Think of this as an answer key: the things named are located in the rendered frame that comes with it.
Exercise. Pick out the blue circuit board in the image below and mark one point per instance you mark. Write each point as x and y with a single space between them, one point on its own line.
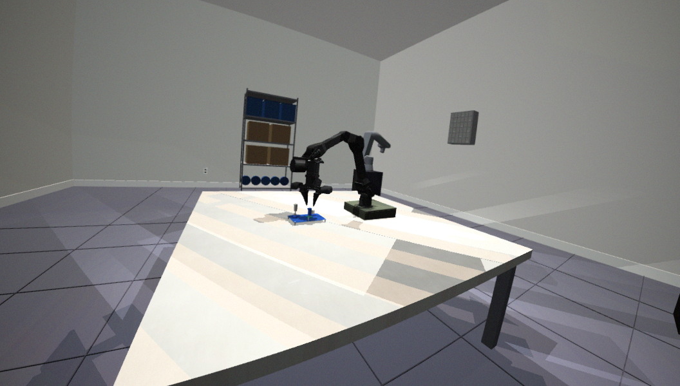
311 216

